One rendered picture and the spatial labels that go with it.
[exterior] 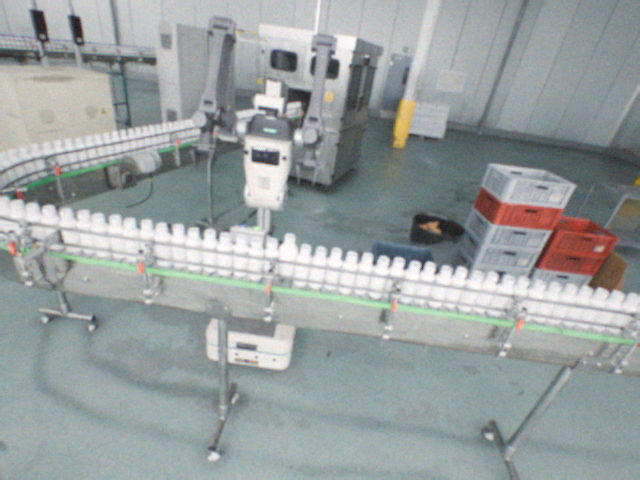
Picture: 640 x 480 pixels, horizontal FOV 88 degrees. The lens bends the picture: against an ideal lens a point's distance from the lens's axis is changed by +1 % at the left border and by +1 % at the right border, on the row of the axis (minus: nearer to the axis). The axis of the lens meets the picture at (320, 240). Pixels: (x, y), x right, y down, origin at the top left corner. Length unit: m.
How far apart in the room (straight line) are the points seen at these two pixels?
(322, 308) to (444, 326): 0.48
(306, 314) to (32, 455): 1.47
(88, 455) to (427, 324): 1.68
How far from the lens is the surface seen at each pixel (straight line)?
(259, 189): 1.80
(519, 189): 3.32
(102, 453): 2.14
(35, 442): 2.29
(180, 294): 1.42
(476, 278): 1.35
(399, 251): 1.86
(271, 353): 2.16
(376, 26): 13.12
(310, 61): 4.82
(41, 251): 1.50
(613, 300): 1.66
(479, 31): 13.78
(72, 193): 2.43
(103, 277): 1.53
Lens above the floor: 1.78
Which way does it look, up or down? 29 degrees down
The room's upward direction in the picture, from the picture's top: 9 degrees clockwise
